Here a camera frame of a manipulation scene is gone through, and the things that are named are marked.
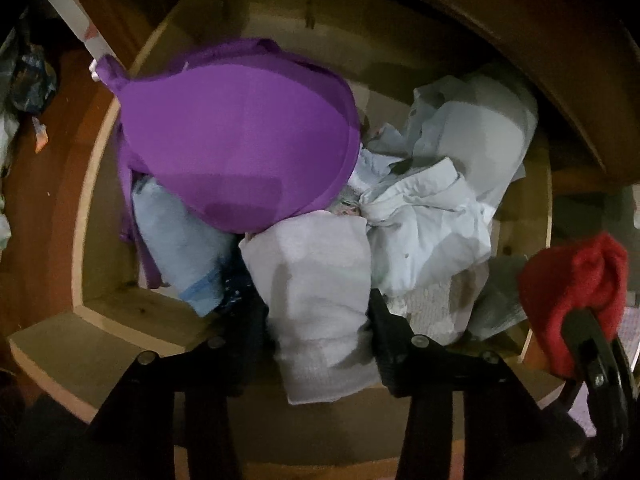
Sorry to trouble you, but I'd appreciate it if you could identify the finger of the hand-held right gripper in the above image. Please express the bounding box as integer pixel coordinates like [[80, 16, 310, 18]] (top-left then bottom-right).
[[559, 307, 640, 466]]

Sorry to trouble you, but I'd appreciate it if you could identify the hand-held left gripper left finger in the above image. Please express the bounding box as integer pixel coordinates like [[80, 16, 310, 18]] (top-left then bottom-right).
[[65, 335, 263, 480]]

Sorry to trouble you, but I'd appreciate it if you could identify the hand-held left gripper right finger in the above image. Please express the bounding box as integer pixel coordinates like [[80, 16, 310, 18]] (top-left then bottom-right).
[[367, 290, 568, 480]]

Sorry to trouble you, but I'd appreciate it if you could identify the red cloth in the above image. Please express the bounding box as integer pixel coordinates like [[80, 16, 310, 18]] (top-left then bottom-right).
[[517, 232, 630, 378]]

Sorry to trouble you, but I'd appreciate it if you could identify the round wooden basket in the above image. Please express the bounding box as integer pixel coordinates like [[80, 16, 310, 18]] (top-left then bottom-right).
[[7, 0, 556, 426]]

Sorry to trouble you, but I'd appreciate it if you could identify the white towel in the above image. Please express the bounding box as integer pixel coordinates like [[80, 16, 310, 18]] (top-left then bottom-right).
[[239, 210, 383, 406]]

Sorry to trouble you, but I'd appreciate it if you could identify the purple bra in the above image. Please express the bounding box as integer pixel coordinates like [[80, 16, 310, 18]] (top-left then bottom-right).
[[90, 37, 363, 288]]

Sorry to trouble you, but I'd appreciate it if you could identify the light blue sock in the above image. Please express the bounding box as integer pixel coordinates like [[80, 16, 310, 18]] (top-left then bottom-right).
[[131, 177, 236, 318]]

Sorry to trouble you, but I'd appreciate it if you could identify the grey white garment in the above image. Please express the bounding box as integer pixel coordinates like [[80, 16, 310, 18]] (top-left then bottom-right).
[[365, 67, 538, 211]]

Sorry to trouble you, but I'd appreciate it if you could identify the orange wrapper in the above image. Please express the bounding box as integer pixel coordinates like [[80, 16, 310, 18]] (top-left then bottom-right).
[[31, 117, 50, 153]]

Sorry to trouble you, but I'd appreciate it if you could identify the blue snack bag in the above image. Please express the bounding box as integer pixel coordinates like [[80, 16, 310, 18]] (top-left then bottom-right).
[[10, 45, 58, 113]]

